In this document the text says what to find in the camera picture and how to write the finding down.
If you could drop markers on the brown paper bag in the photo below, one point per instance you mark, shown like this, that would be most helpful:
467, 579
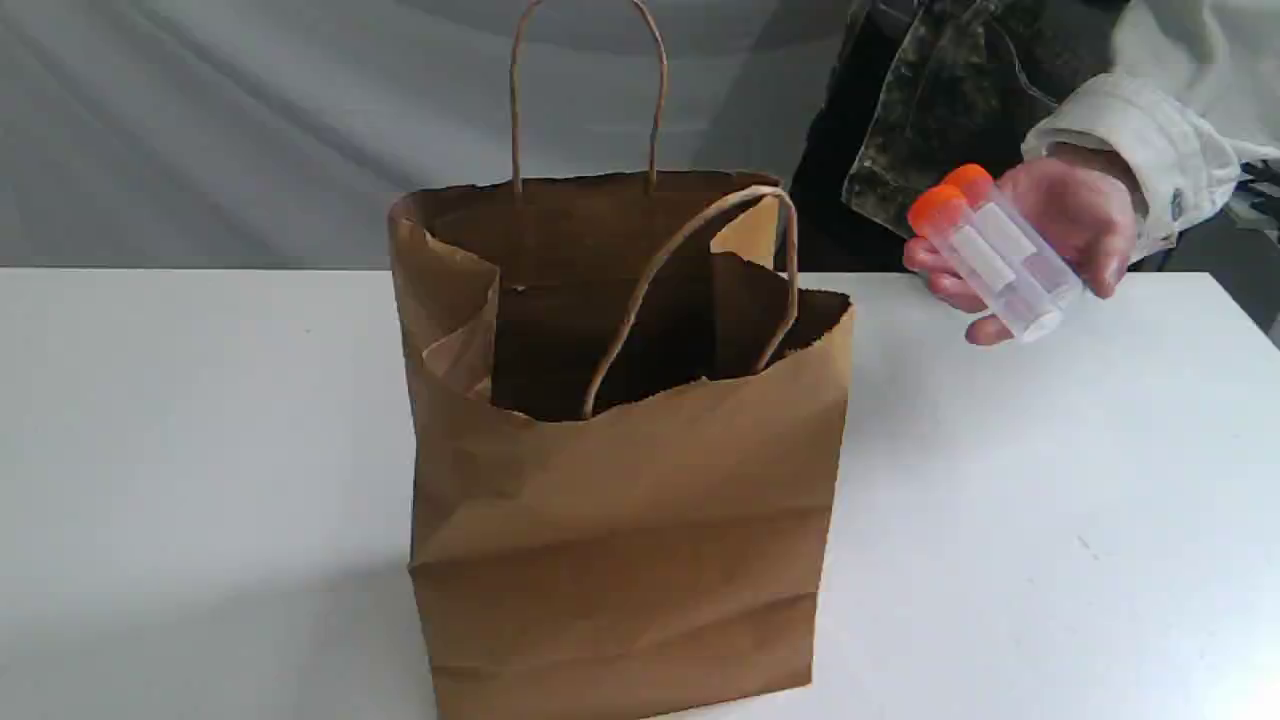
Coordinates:
628, 418

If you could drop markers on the person's hand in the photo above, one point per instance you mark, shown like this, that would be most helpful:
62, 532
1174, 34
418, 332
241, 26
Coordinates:
1080, 200

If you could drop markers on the person's camouflage jacket torso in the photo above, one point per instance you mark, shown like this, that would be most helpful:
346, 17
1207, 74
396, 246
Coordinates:
920, 88

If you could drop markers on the orange-capped clear tube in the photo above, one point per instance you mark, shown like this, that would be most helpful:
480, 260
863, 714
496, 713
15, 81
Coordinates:
1012, 236
943, 215

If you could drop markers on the white-sleeved forearm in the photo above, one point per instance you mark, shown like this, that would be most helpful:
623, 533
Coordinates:
1190, 97

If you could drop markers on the orange-capped clear tube front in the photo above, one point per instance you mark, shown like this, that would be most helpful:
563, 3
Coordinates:
943, 215

